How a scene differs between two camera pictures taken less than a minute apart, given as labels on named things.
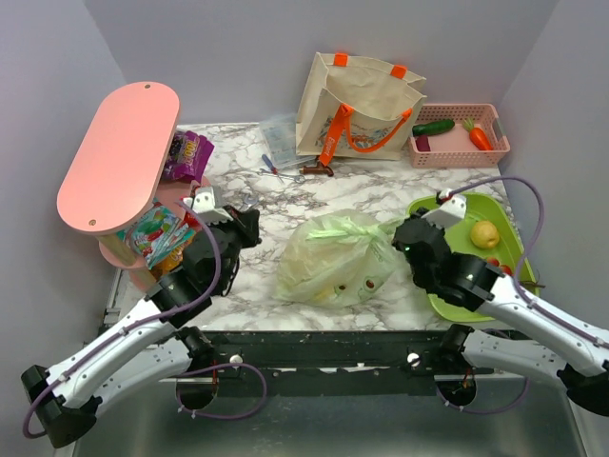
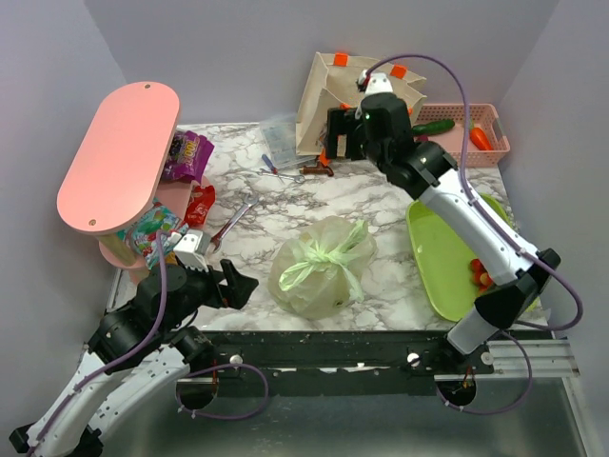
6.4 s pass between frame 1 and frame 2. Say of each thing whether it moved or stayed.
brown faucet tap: stayed
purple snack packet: stayed
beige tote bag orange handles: stayed
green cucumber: stayed
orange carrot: stayed
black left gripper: moved
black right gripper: moved
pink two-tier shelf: stayed
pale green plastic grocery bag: moved
